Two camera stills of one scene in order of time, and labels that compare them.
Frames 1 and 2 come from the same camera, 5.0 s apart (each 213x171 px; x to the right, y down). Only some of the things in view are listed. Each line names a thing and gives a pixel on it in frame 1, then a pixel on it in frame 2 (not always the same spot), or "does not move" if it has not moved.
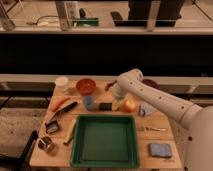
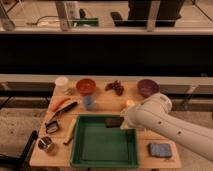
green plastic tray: [105, 141] does not move
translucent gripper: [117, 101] → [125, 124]
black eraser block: [105, 106] → [114, 122]
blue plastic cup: [89, 103] does not move
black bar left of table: [28, 148] does not move
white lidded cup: [61, 84] does not move
